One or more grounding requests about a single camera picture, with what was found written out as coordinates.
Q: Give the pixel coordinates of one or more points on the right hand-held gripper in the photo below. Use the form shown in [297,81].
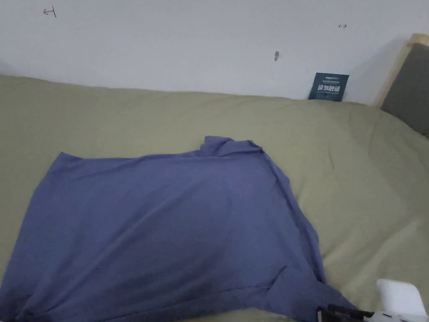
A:
[400,298]

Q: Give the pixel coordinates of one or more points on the blue shirt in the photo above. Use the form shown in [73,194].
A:
[161,228]

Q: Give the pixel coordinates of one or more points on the bed with pale green sheet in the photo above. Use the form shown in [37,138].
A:
[352,161]

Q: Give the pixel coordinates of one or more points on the dark blue card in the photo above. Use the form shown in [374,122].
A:
[328,88]

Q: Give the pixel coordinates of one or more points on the grey padded headboard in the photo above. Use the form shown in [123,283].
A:
[409,87]

